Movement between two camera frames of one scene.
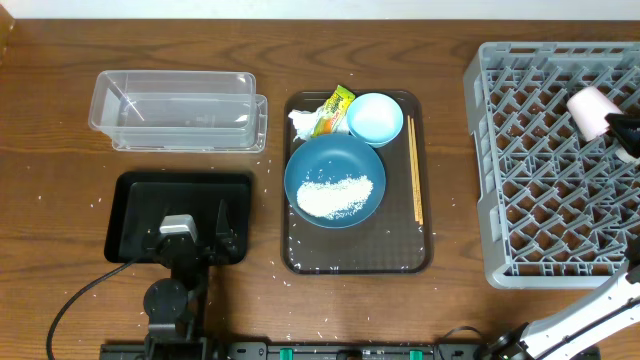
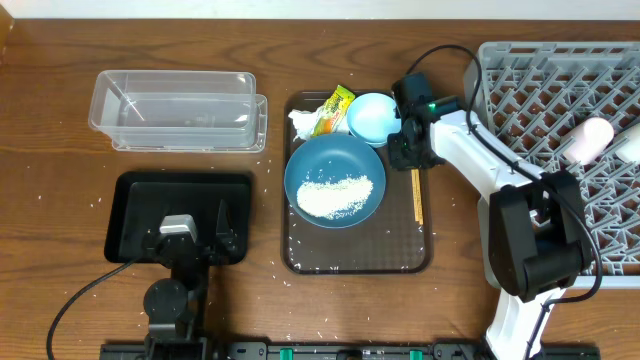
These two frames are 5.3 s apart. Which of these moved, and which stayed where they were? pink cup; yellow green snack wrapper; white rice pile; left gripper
Moved: pink cup
Stayed: left gripper; yellow green snack wrapper; white rice pile
